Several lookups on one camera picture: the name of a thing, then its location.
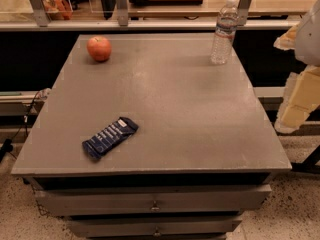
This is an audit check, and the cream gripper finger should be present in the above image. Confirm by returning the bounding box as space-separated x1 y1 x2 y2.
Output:
273 25 298 50
274 65 320 134

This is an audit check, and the clear plastic water bottle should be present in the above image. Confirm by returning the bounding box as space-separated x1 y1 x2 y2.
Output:
211 0 238 65

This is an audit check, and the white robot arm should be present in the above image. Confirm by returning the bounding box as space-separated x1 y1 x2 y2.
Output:
274 0 320 134

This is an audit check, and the red apple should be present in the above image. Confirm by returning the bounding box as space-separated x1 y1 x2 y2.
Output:
87 36 112 62

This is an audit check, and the upper grey drawer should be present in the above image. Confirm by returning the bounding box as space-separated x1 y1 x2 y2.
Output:
36 184 271 216

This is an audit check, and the grey drawer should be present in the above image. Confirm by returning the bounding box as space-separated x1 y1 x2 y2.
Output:
36 184 271 216
68 216 241 238

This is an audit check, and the lower grey drawer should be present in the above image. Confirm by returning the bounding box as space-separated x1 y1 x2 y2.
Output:
68 216 241 238

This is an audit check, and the grey drawer cabinet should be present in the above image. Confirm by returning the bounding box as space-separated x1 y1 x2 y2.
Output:
12 33 290 240

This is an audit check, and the blue snack bar wrapper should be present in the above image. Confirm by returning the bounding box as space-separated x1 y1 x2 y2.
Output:
82 117 139 160

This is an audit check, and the orange plastic bag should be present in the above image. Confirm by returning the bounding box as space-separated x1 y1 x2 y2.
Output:
42 0 72 20

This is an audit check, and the grey metal rail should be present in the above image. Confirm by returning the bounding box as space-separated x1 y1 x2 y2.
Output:
0 19 299 32

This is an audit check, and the black cable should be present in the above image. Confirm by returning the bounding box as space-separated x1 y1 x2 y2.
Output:
0 91 42 163

